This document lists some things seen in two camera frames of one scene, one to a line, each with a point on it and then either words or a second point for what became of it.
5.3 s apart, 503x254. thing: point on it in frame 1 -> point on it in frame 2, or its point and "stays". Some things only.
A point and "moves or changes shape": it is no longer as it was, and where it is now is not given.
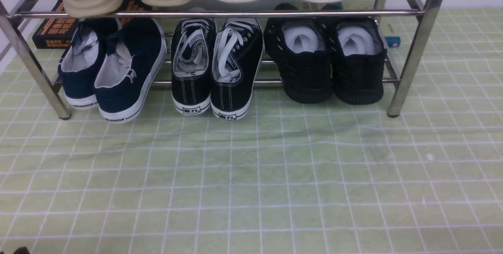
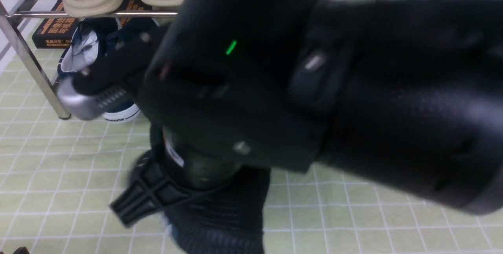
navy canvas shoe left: (79, 61) stays
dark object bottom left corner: (23, 250) stays
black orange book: (59, 33) stays
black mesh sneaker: (358, 53) moves or changes shape
